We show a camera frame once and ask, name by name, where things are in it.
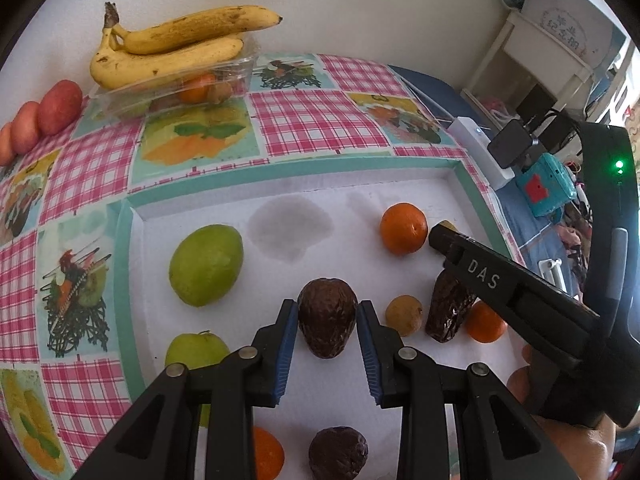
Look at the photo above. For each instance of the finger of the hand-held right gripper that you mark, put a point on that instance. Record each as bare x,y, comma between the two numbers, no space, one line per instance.
445,242

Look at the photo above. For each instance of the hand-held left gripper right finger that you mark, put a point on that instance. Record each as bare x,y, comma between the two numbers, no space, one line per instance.
371,355

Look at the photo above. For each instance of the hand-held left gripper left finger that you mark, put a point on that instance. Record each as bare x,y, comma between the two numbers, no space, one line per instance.
284,355

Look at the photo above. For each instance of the dark wrinkled dried date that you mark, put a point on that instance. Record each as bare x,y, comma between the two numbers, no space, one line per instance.
445,315

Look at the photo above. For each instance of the green apple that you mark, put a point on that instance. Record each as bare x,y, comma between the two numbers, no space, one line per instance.
195,352

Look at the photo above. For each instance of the person's right hand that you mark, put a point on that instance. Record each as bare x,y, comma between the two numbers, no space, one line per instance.
575,450

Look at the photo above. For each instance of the small tan round fruit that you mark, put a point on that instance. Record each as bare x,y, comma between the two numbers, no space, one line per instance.
404,316
221,92
447,225

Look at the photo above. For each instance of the white plastic stand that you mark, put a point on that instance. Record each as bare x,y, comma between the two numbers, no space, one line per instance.
552,272

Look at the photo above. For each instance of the large orange tangerine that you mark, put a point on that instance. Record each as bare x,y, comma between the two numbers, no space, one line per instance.
404,227

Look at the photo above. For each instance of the small orange tangerine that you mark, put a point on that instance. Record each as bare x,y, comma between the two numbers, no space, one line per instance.
487,326
268,455
196,90

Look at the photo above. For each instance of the white power strip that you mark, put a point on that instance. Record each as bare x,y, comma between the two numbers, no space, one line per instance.
475,145

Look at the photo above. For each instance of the round dark brown avocado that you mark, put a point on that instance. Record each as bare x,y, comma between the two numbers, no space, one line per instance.
337,452

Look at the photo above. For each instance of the teal device with red patch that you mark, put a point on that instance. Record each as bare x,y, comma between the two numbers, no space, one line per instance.
547,185

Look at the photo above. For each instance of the large green mango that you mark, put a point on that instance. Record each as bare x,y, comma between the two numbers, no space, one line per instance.
206,265

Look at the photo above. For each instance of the black power adapter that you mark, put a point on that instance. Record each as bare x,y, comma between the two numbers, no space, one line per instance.
512,142

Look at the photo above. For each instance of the black box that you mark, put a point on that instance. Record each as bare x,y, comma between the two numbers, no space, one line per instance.
534,102
557,132

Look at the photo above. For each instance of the checkered printed tablecloth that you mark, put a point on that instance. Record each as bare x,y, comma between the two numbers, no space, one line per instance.
300,125

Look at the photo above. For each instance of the white shelf unit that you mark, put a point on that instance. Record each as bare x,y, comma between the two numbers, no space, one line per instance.
505,60

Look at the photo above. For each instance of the white printed storage box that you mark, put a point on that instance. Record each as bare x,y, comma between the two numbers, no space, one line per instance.
570,20

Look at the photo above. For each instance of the clear plastic container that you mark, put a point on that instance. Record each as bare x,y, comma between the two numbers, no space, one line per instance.
130,97

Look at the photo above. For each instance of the yellow spotted banana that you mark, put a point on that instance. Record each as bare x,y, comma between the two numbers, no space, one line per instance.
165,62
200,25

